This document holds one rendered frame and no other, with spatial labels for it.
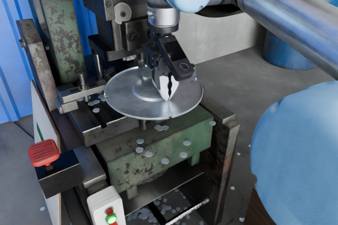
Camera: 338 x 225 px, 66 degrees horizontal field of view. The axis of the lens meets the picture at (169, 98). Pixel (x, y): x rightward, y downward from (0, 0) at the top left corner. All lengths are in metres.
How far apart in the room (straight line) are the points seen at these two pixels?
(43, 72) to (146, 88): 0.46
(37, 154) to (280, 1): 0.57
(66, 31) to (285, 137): 0.86
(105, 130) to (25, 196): 0.93
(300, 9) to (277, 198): 0.27
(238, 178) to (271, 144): 1.36
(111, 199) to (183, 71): 0.36
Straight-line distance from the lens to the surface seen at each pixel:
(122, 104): 0.72
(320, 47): 0.39
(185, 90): 0.77
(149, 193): 1.09
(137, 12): 0.77
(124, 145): 0.80
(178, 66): 0.59
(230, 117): 0.92
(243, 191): 1.54
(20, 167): 1.81
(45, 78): 1.08
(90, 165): 0.76
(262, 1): 0.47
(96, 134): 0.80
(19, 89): 2.09
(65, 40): 0.99
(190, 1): 0.48
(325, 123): 0.20
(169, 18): 0.60
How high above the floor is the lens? 1.19
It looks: 33 degrees down
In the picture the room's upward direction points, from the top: straight up
